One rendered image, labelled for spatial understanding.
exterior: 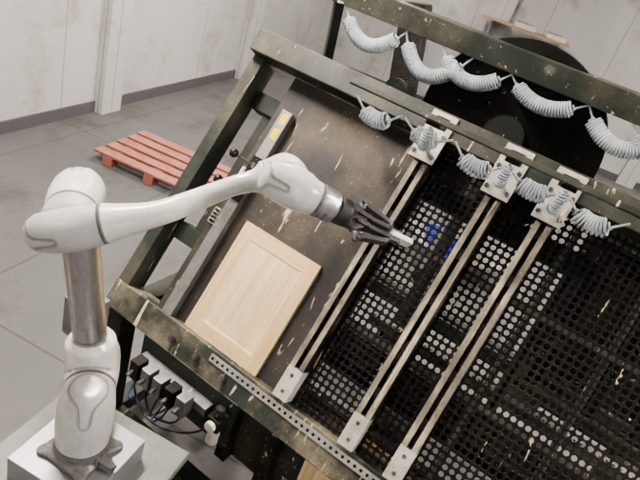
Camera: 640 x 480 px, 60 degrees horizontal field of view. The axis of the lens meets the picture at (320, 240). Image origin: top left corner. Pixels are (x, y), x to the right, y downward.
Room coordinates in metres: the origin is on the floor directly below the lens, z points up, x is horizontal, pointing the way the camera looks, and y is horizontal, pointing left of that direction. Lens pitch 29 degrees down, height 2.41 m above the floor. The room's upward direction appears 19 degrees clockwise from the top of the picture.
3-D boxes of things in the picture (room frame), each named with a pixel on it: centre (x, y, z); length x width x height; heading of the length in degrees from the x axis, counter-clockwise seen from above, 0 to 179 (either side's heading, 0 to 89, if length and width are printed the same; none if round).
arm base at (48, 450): (1.09, 0.46, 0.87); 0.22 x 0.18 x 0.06; 72
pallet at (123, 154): (4.71, 1.55, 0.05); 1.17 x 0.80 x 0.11; 78
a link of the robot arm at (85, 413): (1.11, 0.48, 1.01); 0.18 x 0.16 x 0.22; 22
